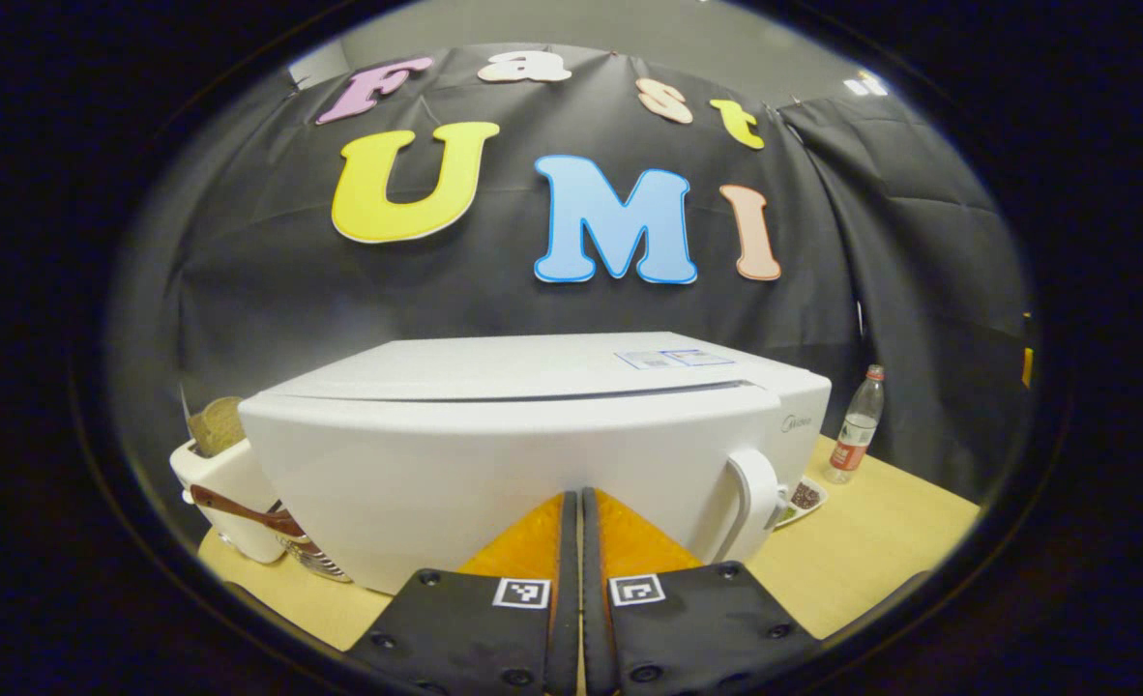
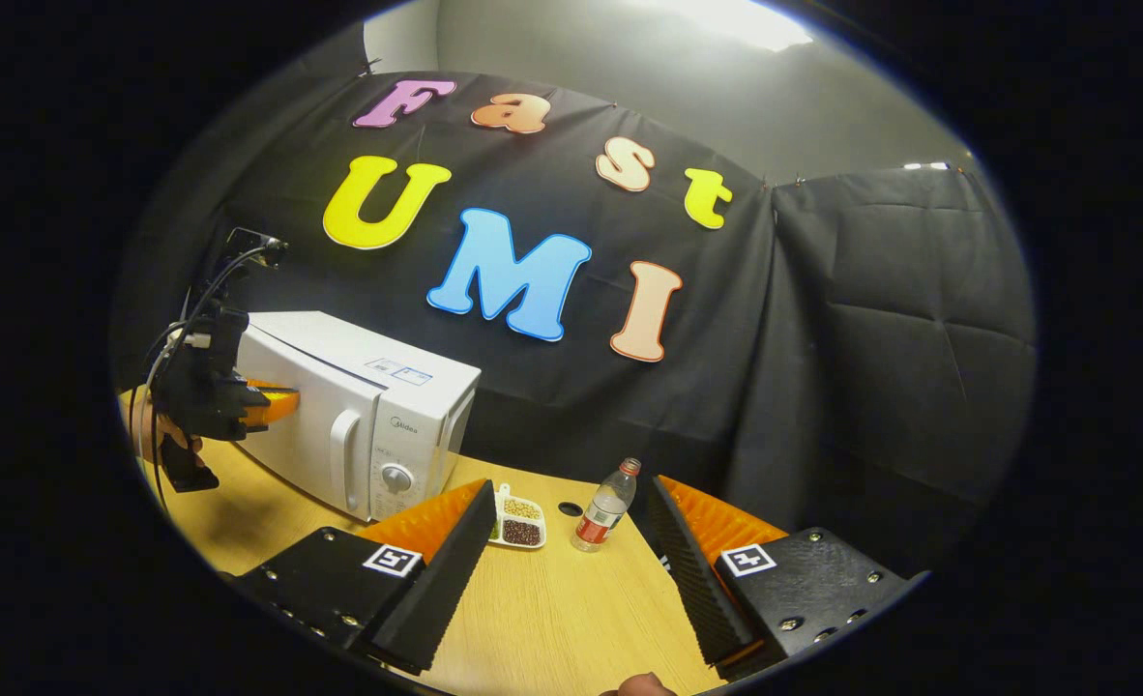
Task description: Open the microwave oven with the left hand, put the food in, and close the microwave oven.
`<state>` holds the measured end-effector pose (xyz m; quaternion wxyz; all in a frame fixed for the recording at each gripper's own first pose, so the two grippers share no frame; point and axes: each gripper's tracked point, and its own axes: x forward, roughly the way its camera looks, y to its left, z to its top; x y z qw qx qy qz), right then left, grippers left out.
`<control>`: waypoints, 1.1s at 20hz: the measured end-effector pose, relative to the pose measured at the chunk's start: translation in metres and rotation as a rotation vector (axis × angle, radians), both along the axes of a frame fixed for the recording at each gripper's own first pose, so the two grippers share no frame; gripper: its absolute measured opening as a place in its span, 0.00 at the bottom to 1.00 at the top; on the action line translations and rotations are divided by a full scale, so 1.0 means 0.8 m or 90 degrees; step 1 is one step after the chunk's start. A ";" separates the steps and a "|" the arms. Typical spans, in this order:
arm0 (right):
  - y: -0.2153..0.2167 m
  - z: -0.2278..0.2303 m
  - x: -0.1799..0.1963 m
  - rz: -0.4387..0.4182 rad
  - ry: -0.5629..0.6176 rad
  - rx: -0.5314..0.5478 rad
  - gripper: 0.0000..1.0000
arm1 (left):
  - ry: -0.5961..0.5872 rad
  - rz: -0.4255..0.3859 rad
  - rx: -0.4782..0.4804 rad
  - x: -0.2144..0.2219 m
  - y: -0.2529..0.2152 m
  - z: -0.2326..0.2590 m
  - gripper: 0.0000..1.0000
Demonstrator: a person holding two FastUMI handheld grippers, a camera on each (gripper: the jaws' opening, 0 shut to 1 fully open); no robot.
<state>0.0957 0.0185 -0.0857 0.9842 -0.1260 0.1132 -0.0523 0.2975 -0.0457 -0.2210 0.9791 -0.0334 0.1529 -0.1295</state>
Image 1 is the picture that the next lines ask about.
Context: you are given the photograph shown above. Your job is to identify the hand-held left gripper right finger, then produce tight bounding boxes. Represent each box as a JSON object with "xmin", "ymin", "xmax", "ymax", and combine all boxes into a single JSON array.
[{"xmin": 581, "ymin": 486, "xmax": 819, "ymax": 696}]

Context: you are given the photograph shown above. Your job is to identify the clear bottle with red label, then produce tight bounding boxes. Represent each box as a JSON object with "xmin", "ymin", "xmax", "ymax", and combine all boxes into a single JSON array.
[{"xmin": 822, "ymin": 364, "xmax": 887, "ymax": 485}]

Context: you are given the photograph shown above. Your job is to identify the white divided dish of beans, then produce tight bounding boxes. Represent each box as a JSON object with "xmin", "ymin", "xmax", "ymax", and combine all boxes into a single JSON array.
[{"xmin": 775, "ymin": 476, "xmax": 830, "ymax": 531}]

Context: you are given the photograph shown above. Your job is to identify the black backdrop cloth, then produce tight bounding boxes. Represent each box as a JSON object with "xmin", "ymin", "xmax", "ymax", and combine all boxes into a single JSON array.
[{"xmin": 112, "ymin": 43, "xmax": 1032, "ymax": 542}]

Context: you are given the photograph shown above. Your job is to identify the woven basket with brown handle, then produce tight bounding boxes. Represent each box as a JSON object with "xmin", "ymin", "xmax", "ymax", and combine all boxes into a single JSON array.
[{"xmin": 190, "ymin": 483, "xmax": 352, "ymax": 584}]

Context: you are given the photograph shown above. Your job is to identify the white microwave oven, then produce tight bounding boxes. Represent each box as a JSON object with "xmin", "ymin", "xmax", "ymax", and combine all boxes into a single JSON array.
[{"xmin": 239, "ymin": 332, "xmax": 834, "ymax": 594}]

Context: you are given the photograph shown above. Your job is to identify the white toaster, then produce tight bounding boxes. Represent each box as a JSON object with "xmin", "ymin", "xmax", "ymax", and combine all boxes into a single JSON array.
[{"xmin": 169, "ymin": 440, "xmax": 287, "ymax": 565}]

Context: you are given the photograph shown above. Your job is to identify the brown bread slice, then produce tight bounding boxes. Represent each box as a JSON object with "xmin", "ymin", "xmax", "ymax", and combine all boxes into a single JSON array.
[{"xmin": 188, "ymin": 395, "xmax": 246, "ymax": 457}]

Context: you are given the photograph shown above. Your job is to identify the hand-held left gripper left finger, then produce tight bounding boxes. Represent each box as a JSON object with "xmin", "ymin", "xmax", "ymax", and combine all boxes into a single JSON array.
[{"xmin": 347, "ymin": 490, "xmax": 580, "ymax": 696}]

